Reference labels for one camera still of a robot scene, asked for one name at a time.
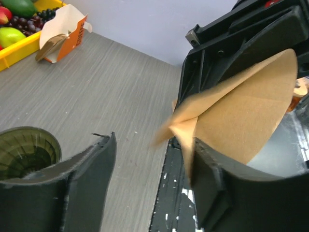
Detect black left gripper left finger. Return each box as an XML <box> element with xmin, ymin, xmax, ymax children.
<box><xmin>0</xmin><ymin>133</ymin><xmax>117</xmax><ymax>232</ymax></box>

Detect stack of brown filters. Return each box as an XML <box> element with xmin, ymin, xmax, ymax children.
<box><xmin>35</xmin><ymin>34</ymin><xmax>69</xmax><ymax>62</ymax></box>

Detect yellow plastic fruit tray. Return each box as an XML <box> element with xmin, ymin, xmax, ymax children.
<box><xmin>0</xmin><ymin>0</ymin><xmax>66</xmax><ymax>71</ymax></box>

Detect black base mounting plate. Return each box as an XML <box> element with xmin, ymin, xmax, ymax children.
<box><xmin>149</xmin><ymin>138</ymin><xmax>200</xmax><ymax>232</ymax></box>

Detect dark purple grape bunch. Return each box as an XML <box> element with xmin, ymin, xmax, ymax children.
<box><xmin>1</xmin><ymin>7</ymin><xmax>59</xmax><ymax>37</ymax></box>

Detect red pink peaches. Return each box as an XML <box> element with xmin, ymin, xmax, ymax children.
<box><xmin>0</xmin><ymin>6</ymin><xmax>13</xmax><ymax>25</ymax></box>

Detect orange coffee filter box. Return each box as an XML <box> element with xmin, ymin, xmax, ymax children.
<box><xmin>35</xmin><ymin>4</ymin><xmax>92</xmax><ymax>63</ymax></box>

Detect light green apple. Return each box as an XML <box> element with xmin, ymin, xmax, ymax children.
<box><xmin>0</xmin><ymin>27</ymin><xmax>26</xmax><ymax>48</ymax></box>

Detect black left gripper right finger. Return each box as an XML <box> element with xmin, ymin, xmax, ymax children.
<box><xmin>191</xmin><ymin>139</ymin><xmax>309</xmax><ymax>232</ymax></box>

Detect green glass coffee dripper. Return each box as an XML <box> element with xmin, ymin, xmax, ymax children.
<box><xmin>0</xmin><ymin>126</ymin><xmax>62</xmax><ymax>181</ymax></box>

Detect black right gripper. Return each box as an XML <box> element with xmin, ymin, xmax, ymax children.
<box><xmin>178</xmin><ymin>0</ymin><xmax>309</xmax><ymax>105</ymax></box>

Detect green avocado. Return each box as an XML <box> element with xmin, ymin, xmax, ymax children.
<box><xmin>0</xmin><ymin>0</ymin><xmax>37</xmax><ymax>18</ymax></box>

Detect brown paper coffee filter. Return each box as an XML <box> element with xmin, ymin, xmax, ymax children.
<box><xmin>153</xmin><ymin>49</ymin><xmax>298</xmax><ymax>183</ymax></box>

